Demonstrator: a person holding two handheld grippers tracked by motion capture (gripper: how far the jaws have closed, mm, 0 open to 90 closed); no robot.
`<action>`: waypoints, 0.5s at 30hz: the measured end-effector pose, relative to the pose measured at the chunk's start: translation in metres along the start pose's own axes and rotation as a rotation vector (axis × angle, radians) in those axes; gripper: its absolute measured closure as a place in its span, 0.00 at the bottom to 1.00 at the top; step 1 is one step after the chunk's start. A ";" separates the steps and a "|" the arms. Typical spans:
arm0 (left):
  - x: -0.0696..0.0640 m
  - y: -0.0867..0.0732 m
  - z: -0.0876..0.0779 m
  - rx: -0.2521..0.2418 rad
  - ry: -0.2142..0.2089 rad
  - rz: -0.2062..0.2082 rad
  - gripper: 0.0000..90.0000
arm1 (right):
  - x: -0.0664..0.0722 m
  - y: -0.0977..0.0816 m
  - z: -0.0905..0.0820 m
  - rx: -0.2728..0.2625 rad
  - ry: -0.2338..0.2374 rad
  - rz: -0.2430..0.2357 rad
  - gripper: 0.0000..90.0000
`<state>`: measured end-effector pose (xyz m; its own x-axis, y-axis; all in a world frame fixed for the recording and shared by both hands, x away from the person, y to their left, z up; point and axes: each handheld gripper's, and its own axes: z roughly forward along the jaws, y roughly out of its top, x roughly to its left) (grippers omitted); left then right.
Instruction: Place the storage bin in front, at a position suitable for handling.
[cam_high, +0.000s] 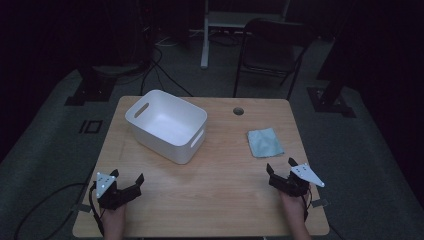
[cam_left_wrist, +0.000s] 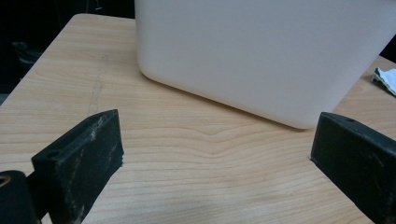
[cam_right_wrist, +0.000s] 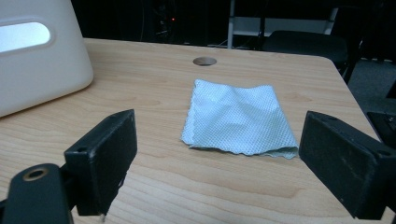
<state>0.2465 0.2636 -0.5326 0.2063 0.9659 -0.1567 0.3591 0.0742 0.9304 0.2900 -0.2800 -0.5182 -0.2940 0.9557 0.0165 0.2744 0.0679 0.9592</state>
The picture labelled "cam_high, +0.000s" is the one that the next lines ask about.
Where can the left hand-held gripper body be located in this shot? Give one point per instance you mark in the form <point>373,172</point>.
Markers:
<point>111,196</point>

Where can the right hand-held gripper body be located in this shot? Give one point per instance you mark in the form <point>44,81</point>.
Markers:
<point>293,186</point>

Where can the light blue cloth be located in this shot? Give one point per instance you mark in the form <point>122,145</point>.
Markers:
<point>265,143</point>

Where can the white plastic bin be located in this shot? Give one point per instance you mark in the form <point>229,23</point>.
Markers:
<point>166,126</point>

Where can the person's right hand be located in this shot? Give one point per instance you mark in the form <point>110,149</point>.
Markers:
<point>294,208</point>

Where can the person's left hand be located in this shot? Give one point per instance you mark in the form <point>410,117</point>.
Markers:
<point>114,220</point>

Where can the grey tape strip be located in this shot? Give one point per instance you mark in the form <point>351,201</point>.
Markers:
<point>82,208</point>
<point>320,203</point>

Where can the black stand base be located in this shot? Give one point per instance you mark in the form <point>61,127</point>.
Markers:
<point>90,90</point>
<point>330,103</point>

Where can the black folding chair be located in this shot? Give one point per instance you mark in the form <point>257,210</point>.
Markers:
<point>270,56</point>

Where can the white metal desk frame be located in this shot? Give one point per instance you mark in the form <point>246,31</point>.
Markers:
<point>205,40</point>

